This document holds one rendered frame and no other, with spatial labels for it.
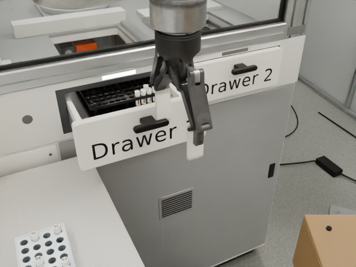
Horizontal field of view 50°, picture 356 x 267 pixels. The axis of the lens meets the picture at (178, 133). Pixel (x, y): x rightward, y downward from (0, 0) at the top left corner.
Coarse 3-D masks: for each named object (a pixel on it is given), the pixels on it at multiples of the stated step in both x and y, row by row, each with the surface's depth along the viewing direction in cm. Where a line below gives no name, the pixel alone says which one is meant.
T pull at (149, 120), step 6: (144, 120) 76; (150, 120) 76; (156, 120) 76; (162, 120) 76; (138, 126) 75; (144, 126) 75; (150, 126) 75; (156, 126) 76; (162, 126) 76; (138, 132) 75
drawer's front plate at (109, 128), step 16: (112, 112) 76; (128, 112) 76; (144, 112) 77; (176, 112) 81; (80, 128) 73; (96, 128) 74; (112, 128) 76; (128, 128) 78; (160, 128) 81; (176, 128) 83; (80, 144) 74; (144, 144) 81; (160, 144) 83; (80, 160) 76; (96, 160) 78; (112, 160) 80
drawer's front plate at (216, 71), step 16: (272, 48) 104; (208, 64) 96; (224, 64) 98; (256, 64) 103; (272, 64) 105; (208, 80) 98; (224, 80) 100; (256, 80) 106; (272, 80) 108; (208, 96) 101; (224, 96) 103
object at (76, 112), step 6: (174, 90) 91; (66, 96) 88; (72, 96) 100; (174, 96) 91; (66, 102) 87; (72, 102) 86; (78, 102) 98; (72, 108) 84; (78, 108) 95; (72, 114) 83; (78, 114) 82; (84, 114) 93; (72, 120) 84
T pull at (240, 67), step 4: (236, 64) 99; (240, 64) 99; (244, 64) 99; (236, 68) 97; (240, 68) 97; (244, 68) 97; (248, 68) 97; (252, 68) 98; (256, 68) 99; (232, 72) 96; (236, 72) 96; (240, 72) 97; (244, 72) 97
